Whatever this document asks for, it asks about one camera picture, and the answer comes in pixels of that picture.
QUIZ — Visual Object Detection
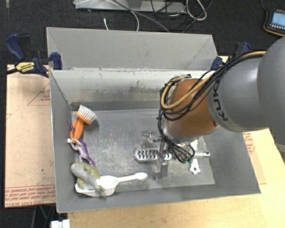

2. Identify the brown cardboard board, red print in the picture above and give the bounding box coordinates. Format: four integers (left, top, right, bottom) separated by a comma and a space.
4, 64, 268, 209

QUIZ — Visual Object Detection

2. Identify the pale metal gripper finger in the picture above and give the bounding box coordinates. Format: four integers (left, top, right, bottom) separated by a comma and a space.
142, 130, 162, 147
133, 148, 172, 163

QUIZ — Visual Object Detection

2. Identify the grey metal bin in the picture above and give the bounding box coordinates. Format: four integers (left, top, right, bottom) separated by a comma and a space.
46, 27, 262, 214

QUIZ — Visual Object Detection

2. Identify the orange brush with white bristles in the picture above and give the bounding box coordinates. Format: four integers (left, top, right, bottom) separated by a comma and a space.
70, 104, 98, 140

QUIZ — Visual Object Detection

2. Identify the purple toy lizard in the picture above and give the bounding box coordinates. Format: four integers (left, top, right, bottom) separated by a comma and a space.
67, 118, 97, 168

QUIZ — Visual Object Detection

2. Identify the olive green toy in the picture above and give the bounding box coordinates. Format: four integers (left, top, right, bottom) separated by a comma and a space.
75, 162, 101, 188

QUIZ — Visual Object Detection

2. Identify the grey toy animal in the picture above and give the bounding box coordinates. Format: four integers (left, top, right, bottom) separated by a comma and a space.
70, 161, 107, 198

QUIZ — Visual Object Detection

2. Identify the white plastic measuring scoop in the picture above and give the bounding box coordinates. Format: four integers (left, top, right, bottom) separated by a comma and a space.
75, 172, 148, 198

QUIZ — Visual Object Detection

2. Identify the silver metal cylinder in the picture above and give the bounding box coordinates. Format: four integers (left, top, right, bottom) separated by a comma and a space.
194, 151, 211, 159

